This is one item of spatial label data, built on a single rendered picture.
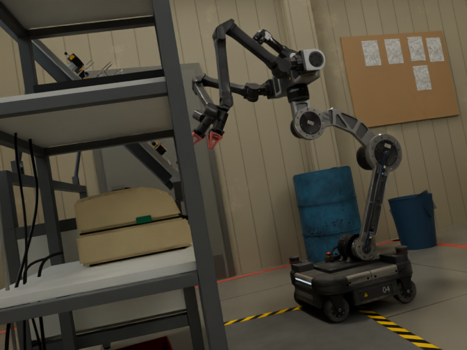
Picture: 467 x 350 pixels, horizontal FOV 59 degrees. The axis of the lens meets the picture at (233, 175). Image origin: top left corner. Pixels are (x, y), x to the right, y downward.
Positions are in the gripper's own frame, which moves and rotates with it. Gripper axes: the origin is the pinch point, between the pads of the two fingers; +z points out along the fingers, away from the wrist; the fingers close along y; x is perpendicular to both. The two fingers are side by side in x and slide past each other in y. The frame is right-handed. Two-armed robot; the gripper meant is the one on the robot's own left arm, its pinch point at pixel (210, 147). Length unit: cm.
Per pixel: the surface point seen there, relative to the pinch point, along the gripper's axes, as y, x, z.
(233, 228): -196, 78, 24
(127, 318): 54, -15, 80
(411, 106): -193, 235, -181
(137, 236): 90, -24, 52
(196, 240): 121, -15, 48
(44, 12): 72, -74, -3
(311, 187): -136, 120, -32
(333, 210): -127, 142, -17
